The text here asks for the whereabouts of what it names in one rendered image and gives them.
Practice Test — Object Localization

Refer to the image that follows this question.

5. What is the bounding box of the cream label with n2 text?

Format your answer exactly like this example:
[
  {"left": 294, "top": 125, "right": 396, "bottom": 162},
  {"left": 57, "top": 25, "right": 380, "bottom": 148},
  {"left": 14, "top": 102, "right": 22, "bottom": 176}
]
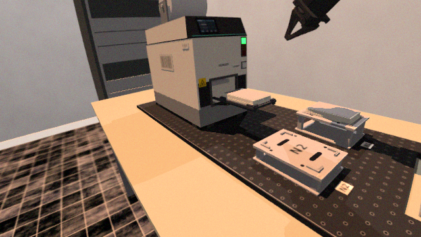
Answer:
[{"left": 335, "top": 181, "right": 354, "bottom": 195}]

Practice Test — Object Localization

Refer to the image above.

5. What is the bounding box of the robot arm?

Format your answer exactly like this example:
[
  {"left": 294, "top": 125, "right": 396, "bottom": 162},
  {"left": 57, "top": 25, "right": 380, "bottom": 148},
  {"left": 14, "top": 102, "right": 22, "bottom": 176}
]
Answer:
[{"left": 302, "top": 0, "right": 315, "bottom": 7}]

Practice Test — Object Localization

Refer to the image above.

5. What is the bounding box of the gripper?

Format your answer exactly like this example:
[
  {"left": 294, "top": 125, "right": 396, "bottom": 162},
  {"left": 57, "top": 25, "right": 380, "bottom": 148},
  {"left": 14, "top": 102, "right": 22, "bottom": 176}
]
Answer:
[{"left": 284, "top": 0, "right": 340, "bottom": 41}]

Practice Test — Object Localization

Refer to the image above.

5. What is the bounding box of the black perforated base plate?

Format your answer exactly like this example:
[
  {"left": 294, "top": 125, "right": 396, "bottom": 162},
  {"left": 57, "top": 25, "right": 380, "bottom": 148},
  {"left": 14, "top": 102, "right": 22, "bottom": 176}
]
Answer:
[{"left": 137, "top": 101, "right": 421, "bottom": 237}]

